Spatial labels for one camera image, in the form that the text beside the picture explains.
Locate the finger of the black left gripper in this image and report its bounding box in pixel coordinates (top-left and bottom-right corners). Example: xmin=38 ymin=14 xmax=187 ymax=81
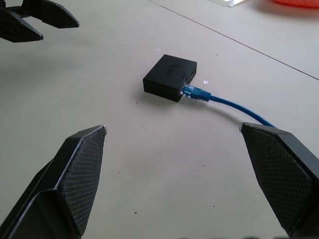
xmin=0 ymin=11 xmax=44 ymax=43
xmin=21 ymin=0 xmax=80 ymax=29

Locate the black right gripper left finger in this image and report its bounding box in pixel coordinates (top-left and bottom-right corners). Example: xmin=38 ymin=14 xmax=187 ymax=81
xmin=0 ymin=124 xmax=108 ymax=239

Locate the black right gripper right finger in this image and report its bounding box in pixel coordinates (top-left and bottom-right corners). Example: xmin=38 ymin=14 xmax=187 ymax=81
xmin=238 ymin=121 xmax=319 ymax=239

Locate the small black network box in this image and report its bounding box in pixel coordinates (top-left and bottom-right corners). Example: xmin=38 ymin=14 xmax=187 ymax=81
xmin=143 ymin=54 xmax=198 ymax=104

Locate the orange mesh object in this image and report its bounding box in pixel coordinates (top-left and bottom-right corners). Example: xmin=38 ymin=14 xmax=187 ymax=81
xmin=270 ymin=0 xmax=319 ymax=9

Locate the clear plastic bag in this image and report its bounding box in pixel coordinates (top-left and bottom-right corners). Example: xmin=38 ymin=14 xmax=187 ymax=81
xmin=210 ymin=0 xmax=246 ymax=8

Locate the blue Ethernet cable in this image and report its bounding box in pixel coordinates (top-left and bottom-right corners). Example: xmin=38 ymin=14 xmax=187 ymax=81
xmin=180 ymin=84 xmax=278 ymax=129

